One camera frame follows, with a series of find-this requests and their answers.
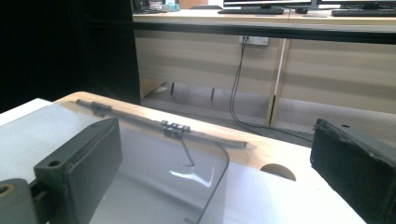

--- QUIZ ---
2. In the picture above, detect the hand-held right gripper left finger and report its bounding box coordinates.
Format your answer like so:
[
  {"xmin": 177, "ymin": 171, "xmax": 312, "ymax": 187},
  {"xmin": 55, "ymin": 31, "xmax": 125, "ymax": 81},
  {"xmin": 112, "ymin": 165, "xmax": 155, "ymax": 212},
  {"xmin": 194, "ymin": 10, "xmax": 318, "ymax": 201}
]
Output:
[{"xmin": 33, "ymin": 117, "xmax": 123, "ymax": 224}]

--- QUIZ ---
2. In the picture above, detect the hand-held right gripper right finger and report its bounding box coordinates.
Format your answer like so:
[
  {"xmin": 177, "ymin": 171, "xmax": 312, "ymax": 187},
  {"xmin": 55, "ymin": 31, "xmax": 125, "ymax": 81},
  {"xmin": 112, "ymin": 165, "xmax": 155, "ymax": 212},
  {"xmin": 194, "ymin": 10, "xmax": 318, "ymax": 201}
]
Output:
[{"xmin": 310, "ymin": 119, "xmax": 396, "ymax": 224}]

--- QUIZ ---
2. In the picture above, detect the grey box with clear lid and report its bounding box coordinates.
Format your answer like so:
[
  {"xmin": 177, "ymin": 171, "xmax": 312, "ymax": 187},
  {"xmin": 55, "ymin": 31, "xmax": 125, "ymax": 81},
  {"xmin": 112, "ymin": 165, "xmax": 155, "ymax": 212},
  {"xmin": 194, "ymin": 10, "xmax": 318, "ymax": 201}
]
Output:
[{"xmin": 52, "ymin": 98, "xmax": 249, "ymax": 224}]

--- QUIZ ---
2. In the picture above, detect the white table sheet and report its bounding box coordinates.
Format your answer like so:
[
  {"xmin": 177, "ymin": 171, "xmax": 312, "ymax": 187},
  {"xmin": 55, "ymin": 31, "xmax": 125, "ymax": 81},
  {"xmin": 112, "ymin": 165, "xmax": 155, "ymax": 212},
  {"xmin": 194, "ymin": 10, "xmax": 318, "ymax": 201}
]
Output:
[{"xmin": 0, "ymin": 97, "xmax": 367, "ymax": 224}]

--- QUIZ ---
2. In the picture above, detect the beige wooden desk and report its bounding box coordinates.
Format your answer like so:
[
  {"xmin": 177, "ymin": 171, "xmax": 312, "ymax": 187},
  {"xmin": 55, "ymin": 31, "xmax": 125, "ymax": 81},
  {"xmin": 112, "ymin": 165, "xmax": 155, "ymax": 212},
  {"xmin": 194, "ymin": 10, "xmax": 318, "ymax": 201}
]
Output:
[{"xmin": 132, "ymin": 7, "xmax": 396, "ymax": 127}]

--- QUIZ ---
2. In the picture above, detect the black curtain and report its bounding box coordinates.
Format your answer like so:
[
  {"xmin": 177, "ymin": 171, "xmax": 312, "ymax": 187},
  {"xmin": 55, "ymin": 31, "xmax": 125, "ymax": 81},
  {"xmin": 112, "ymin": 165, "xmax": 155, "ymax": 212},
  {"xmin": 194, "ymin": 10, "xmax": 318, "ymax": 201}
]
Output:
[{"xmin": 0, "ymin": 0, "xmax": 142, "ymax": 114}]

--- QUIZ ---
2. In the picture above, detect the black keyboard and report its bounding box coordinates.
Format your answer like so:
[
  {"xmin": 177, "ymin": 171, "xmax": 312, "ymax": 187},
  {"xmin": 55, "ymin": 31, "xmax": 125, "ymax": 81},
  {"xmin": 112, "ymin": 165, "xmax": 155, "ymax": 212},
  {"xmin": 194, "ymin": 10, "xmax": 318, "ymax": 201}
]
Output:
[
  {"xmin": 331, "ymin": 9, "xmax": 396, "ymax": 18},
  {"xmin": 218, "ymin": 7, "xmax": 285, "ymax": 16}
]

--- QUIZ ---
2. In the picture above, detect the long black wall cable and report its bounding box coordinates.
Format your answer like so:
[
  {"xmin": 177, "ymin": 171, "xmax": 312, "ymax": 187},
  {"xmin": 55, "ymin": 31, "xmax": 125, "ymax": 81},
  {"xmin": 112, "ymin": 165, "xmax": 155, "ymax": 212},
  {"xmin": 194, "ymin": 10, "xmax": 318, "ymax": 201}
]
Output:
[{"xmin": 229, "ymin": 36, "xmax": 314, "ymax": 144}]

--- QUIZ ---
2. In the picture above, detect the white wall socket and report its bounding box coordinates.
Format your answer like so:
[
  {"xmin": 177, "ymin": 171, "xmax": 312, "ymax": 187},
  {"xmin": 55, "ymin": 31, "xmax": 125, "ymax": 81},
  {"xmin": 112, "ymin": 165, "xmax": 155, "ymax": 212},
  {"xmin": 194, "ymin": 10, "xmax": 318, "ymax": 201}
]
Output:
[{"xmin": 238, "ymin": 35, "xmax": 269, "ymax": 46}]

